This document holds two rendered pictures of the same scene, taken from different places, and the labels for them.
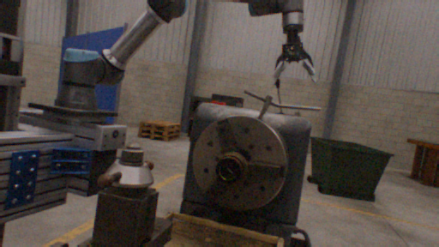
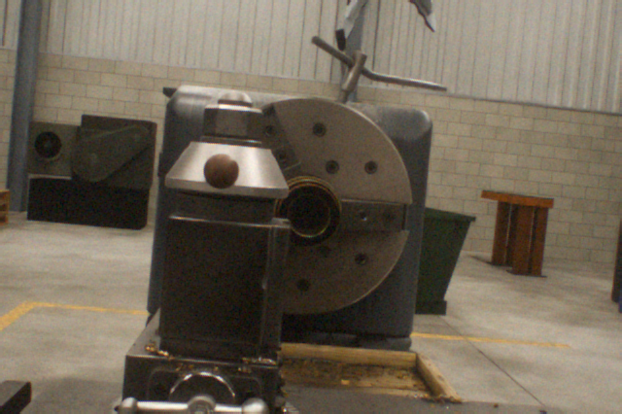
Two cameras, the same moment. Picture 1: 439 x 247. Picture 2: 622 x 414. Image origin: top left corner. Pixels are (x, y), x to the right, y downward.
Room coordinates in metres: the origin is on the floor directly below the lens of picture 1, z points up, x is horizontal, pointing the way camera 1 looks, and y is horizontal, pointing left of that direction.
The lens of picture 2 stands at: (0.06, 0.22, 1.14)
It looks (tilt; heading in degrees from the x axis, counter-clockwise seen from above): 3 degrees down; 344
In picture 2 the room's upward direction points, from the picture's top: 6 degrees clockwise
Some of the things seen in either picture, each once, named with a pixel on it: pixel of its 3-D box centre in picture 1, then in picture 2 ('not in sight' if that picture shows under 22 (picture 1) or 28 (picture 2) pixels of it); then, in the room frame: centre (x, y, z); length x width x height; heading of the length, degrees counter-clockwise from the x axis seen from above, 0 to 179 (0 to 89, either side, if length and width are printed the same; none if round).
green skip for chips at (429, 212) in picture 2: (341, 167); (383, 254); (5.67, -2.20, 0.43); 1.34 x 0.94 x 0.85; 0
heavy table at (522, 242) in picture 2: (423, 160); (511, 229); (8.44, -5.26, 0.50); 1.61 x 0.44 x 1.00; 168
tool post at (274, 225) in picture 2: (129, 211); (227, 268); (0.52, 0.13, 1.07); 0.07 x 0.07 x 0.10; 77
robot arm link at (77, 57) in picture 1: (81, 65); not in sight; (1.29, 0.59, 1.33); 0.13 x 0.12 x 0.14; 162
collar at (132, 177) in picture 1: (129, 171); (228, 168); (0.51, 0.14, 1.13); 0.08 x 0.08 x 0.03
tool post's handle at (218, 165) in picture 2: (110, 178); (223, 170); (0.46, 0.15, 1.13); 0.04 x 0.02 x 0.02; 167
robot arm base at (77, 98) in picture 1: (77, 95); not in sight; (1.28, 0.59, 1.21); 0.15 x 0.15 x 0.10
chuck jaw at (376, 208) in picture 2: (264, 170); (368, 215); (0.98, -0.15, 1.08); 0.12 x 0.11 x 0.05; 77
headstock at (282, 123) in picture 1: (252, 152); (283, 200); (1.47, -0.15, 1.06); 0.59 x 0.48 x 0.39; 167
